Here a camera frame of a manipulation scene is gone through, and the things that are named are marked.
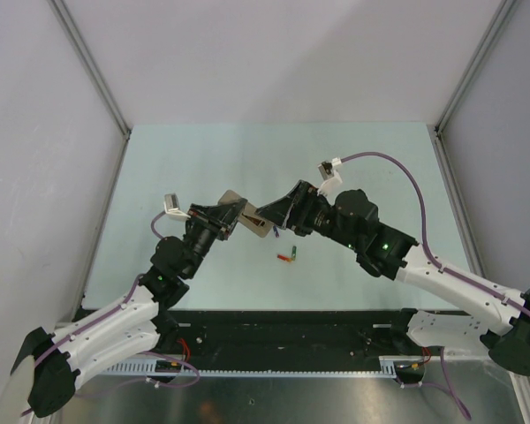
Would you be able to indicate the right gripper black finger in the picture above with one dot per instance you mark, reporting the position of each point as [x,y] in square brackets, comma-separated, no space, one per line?
[279,221]
[280,210]

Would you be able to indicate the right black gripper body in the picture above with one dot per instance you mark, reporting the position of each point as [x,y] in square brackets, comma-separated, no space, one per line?
[312,207]

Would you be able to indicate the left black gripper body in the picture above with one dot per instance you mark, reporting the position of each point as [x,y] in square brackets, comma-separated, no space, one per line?
[214,224]

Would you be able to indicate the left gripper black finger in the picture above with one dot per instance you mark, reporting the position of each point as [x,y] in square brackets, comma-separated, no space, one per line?
[231,217]
[214,213]

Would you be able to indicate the white remote control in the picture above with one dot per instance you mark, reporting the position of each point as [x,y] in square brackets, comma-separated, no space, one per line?
[248,218]

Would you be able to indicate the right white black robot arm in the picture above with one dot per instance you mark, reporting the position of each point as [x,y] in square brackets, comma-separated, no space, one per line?
[496,318]

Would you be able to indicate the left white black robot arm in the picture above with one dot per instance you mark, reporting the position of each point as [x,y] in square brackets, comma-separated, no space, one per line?
[137,322]

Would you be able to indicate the red battery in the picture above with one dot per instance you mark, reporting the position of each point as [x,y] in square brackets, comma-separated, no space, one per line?
[284,258]

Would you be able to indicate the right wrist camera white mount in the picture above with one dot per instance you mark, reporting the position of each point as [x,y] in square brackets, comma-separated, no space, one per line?
[331,178]

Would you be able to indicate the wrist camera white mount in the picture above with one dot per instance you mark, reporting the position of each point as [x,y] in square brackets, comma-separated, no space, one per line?
[172,209]
[331,178]

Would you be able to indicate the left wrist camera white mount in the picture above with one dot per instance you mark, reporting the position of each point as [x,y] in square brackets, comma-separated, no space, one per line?
[172,209]

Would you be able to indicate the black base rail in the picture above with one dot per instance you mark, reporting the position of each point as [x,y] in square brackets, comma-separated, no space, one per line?
[291,341]

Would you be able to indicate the left aluminium frame post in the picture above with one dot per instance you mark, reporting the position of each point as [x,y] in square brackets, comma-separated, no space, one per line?
[75,37]

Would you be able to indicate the aluminium frame post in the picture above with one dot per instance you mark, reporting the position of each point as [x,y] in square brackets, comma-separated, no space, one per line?
[75,37]
[495,29]

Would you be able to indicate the right aluminium frame post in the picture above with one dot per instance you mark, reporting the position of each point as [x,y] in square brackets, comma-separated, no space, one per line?
[495,29]

